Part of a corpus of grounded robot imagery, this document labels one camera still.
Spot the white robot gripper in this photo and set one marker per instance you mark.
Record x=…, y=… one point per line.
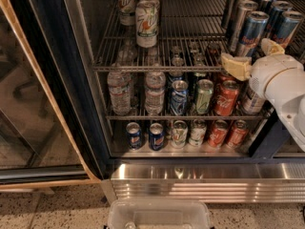
x=273, y=75

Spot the blue Red Bull can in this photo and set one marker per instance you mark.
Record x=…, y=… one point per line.
x=251, y=32

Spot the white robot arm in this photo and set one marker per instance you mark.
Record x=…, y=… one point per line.
x=292, y=115

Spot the red Coca-Cola can middle shelf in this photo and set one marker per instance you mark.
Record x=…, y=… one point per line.
x=227, y=94

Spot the white blue can middle shelf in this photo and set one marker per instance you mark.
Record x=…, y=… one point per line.
x=251, y=103

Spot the right front Red Bull can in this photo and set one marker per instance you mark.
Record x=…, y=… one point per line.
x=286, y=27

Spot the silver red bull can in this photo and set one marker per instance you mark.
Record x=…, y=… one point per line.
x=227, y=13
x=244, y=8
x=230, y=27

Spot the rear silver Red Bull can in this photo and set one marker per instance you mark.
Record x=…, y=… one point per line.
x=227, y=13

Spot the green Sprite can middle shelf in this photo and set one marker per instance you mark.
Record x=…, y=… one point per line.
x=203, y=96

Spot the right Coca-Cola can bottom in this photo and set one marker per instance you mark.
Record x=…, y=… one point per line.
x=237, y=133

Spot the coca-cola can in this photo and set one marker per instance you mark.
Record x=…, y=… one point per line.
x=237, y=133
x=218, y=133

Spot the blue Pepsi can middle shelf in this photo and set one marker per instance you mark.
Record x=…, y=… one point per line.
x=178, y=97

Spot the left Coca-Cola can bottom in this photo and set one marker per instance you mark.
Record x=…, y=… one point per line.
x=218, y=133

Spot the right 7up can bottom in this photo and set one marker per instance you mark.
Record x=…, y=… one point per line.
x=198, y=131

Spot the left 7up can bottom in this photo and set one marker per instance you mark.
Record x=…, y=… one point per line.
x=179, y=133

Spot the front white 7up can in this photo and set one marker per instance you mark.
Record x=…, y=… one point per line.
x=146, y=16

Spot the middle 7up can behind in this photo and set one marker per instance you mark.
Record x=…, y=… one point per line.
x=152, y=0

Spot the right Pepsi can bottom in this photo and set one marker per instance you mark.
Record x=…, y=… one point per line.
x=156, y=136

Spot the pepsi can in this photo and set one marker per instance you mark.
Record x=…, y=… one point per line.
x=156, y=136
x=134, y=135

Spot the stainless steel fridge base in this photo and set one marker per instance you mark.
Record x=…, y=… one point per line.
x=210, y=183

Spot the left rear 7up can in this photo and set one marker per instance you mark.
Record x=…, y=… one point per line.
x=126, y=9

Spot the left Pepsi can bottom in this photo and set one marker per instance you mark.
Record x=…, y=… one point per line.
x=134, y=135

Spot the open glass fridge door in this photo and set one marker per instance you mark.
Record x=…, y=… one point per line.
x=50, y=130

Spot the right clear water bottle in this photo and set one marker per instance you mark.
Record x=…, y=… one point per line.
x=154, y=84

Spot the clear water bottle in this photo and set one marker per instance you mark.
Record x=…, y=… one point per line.
x=154, y=84
x=120, y=83

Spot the left clear water bottle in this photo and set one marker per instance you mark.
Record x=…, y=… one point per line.
x=120, y=83

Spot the clear plastic bin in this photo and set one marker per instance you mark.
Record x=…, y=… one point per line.
x=158, y=213

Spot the top wire shelf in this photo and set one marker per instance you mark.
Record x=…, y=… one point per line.
x=188, y=27

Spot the wire shelf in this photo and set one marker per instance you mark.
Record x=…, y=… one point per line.
x=188, y=27
x=143, y=115

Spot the middle wire shelf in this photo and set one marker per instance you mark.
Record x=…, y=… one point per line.
x=143, y=115

